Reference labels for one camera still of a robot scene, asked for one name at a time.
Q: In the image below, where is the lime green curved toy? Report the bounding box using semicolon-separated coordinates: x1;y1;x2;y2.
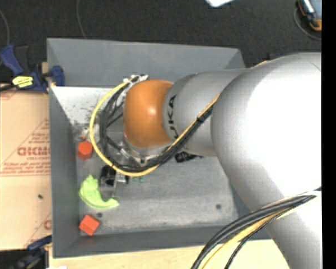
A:
78;174;120;210

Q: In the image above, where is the red hexagonal block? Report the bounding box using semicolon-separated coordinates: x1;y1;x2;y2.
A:
77;140;94;160

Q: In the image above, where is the grey metal bin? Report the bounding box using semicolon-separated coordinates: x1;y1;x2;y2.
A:
46;38;270;258

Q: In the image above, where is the red cube block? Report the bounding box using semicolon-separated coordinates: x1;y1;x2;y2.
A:
78;214;101;237

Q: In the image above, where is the black printed packet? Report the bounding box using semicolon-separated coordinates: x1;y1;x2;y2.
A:
174;151;204;164

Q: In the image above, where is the brown cardboard board red print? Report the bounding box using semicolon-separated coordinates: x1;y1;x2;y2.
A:
0;84;53;252

